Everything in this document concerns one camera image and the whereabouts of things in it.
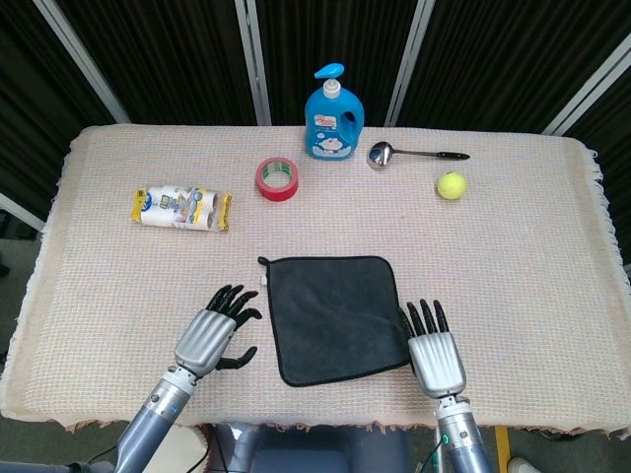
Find left black-fingered silver robot hand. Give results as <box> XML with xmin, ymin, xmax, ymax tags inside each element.
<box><xmin>172</xmin><ymin>284</ymin><xmax>263</xmax><ymax>379</ymax></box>

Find right black-fingered silver robot hand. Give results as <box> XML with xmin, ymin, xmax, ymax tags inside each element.
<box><xmin>397</xmin><ymin>298</ymin><xmax>468</xmax><ymax>400</ymax></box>

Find dark grey cloth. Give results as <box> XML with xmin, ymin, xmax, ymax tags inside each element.
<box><xmin>257</xmin><ymin>254</ymin><xmax>413</xmax><ymax>388</ymax></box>

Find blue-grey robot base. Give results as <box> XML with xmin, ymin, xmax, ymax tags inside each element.
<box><xmin>211</xmin><ymin>423</ymin><xmax>410</xmax><ymax>473</ymax></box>

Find beige woven tablecloth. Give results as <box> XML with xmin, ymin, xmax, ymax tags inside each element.
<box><xmin>0</xmin><ymin>123</ymin><xmax>631</xmax><ymax>439</ymax></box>

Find white round stool red rim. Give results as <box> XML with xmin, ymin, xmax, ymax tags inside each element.
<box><xmin>170</xmin><ymin>423</ymin><xmax>211</xmax><ymax>473</ymax></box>

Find white shoe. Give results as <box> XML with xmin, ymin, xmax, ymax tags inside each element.
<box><xmin>507</xmin><ymin>456</ymin><xmax>543</xmax><ymax>473</ymax></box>

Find white rolls pack yellow ends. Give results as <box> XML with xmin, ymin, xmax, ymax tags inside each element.
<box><xmin>130</xmin><ymin>184</ymin><xmax>234</xmax><ymax>234</ymax></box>

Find red tape roll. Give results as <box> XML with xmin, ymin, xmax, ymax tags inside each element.
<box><xmin>254</xmin><ymin>157</ymin><xmax>300</xmax><ymax>203</ymax></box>

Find yellow-green tennis ball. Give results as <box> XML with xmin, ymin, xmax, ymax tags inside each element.
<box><xmin>436</xmin><ymin>170</ymin><xmax>467</xmax><ymax>201</ymax></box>

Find blue pump detergent bottle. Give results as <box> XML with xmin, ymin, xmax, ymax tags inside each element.
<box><xmin>304</xmin><ymin>62</ymin><xmax>366</xmax><ymax>162</ymax></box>

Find black cable under table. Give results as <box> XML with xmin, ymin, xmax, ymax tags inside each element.
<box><xmin>194</xmin><ymin>426</ymin><xmax>226</xmax><ymax>473</ymax></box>

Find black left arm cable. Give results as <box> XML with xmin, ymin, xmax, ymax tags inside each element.
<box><xmin>86</xmin><ymin>442</ymin><xmax>122</xmax><ymax>467</ymax></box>

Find steel ladle black handle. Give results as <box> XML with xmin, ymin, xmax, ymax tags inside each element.
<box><xmin>366</xmin><ymin>141</ymin><xmax>471</xmax><ymax>171</ymax></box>

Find grey partition frame post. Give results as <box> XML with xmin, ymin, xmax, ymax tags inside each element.
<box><xmin>0</xmin><ymin>191</ymin><xmax>46</xmax><ymax>233</ymax></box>
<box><xmin>234</xmin><ymin>0</ymin><xmax>273</xmax><ymax>126</ymax></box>
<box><xmin>384</xmin><ymin>0</ymin><xmax>438</xmax><ymax>128</ymax></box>
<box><xmin>541</xmin><ymin>34</ymin><xmax>631</xmax><ymax>137</ymax></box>
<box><xmin>33</xmin><ymin>0</ymin><xmax>132</xmax><ymax>124</ymax></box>

